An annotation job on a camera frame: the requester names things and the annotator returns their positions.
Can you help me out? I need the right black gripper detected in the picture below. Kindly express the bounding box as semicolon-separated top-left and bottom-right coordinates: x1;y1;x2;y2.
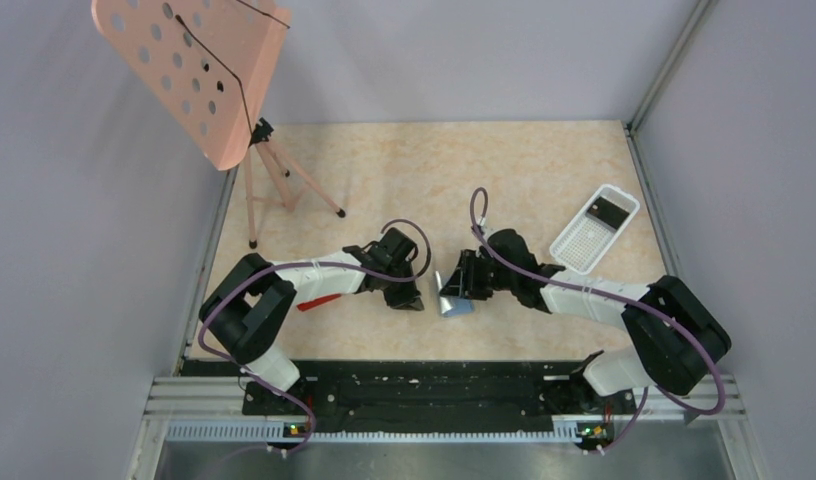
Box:
440;249;517;301

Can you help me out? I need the silver blue credit card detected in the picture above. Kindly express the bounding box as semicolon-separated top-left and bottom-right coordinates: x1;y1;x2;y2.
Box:
435;271;475;318

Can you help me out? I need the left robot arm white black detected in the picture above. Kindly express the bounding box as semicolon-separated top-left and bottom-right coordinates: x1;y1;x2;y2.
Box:
198;227;424;414

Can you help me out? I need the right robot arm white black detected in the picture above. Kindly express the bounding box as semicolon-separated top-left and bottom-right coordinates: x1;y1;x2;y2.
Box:
439;229;732;412

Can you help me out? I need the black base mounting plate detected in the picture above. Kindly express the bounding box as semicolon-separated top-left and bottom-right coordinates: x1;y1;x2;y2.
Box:
182;358;668;435

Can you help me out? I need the white perforated plastic basket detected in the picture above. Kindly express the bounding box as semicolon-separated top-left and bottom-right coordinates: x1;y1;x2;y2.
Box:
549;184;640;275

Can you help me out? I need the black item in basket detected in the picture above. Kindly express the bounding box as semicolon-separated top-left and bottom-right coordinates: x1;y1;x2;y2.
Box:
586;196;630;231

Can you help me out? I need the pink perforated music stand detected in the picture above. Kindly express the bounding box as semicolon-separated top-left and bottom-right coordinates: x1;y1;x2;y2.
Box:
91;0;346;248

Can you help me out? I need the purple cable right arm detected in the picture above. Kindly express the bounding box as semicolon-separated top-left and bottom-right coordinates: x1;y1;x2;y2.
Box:
469;187;727;458

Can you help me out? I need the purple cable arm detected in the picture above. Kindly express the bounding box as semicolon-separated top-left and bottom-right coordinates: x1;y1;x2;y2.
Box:
197;219;433;458
469;187;727;458

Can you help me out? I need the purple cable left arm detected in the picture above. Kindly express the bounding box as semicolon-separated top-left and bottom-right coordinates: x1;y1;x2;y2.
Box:
197;219;433;458

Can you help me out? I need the aluminium side rail left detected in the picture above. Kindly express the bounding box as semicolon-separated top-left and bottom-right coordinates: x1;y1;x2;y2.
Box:
171;167;239;376

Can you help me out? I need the aluminium frame rail front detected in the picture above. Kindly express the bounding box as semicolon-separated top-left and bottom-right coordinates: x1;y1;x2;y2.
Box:
142;376;741;458

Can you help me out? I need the aluminium corner post right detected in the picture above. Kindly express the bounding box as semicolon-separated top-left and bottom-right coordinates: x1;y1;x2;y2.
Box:
626;0;719;138

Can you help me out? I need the black cable on stand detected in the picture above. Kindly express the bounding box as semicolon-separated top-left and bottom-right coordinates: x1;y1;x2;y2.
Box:
174;0;292;134

